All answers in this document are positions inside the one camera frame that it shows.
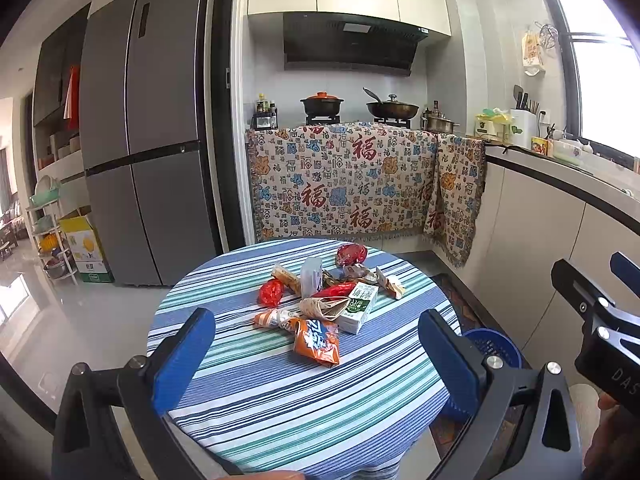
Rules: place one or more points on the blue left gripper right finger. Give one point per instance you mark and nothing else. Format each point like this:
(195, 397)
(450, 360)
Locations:
(457, 361)

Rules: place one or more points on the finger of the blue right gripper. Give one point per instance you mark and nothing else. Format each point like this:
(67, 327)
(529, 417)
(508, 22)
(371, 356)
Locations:
(577, 289)
(625, 269)

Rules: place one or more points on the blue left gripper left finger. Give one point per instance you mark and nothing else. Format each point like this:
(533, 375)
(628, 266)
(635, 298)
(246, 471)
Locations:
(177, 359)

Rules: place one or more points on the small red plastic bag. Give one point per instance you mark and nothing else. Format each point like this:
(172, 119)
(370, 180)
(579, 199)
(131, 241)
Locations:
(270, 293)

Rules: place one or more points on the pale yellow snack packet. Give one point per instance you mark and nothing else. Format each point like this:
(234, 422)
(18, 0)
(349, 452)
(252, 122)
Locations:
(287, 278)

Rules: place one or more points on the orange snack bag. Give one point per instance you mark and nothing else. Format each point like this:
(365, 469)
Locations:
(316, 340)

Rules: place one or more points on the green white milk carton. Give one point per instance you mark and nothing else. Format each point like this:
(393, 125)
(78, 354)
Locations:
(360, 301)

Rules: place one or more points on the clear plastic Kuromi box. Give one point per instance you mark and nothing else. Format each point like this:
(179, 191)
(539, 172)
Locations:
(311, 277)

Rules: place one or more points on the gold foil bag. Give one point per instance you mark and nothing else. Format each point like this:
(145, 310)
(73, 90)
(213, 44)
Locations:
(330, 278)

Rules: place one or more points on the long red snack wrapper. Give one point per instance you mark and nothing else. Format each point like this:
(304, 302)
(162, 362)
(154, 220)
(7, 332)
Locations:
(339, 290)

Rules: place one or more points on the white beige snack wrapper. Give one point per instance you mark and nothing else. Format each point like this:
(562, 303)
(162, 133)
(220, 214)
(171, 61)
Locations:
(390, 283)

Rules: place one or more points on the red foil bag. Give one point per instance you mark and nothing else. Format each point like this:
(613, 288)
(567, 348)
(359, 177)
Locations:
(349, 254)

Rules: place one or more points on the blue plastic trash basket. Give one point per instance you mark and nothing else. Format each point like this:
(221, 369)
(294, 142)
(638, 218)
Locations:
(492, 343)

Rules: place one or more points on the person's right hand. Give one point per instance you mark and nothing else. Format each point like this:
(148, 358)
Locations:
(614, 449)

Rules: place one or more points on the hexagon pattern floor mat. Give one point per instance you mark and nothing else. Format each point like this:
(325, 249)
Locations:
(470, 314)

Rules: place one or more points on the white lower cabinets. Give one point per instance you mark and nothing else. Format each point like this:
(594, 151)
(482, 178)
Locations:
(523, 227)

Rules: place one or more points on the blue striped tablecloth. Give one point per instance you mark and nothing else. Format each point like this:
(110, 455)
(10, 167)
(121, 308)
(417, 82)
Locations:
(257, 405)

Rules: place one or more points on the yellow white cardboard box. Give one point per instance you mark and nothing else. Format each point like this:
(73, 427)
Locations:
(86, 248)

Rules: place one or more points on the white storage rack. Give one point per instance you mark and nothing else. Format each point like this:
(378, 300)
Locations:
(44, 215)

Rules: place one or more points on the white knife holder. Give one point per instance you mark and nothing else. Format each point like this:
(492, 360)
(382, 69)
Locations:
(523, 128)

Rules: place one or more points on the patterned fu character cloth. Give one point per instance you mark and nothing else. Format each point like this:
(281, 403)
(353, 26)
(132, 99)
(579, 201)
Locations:
(364, 179)

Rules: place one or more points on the condiment bottle rack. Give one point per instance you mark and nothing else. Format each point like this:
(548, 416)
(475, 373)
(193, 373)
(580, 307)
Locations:
(265, 115)

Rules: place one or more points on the grey refrigerator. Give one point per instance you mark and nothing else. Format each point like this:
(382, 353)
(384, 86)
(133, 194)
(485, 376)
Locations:
(143, 139)

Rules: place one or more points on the steel pot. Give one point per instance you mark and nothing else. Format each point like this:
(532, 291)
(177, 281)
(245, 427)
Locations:
(435, 124)

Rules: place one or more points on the black pot orange lid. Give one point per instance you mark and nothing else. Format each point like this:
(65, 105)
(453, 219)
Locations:
(322, 104)

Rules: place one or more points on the wok with lid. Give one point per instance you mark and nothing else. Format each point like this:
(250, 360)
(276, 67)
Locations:
(390, 109)

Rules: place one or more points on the black range hood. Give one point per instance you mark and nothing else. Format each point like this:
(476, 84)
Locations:
(350, 42)

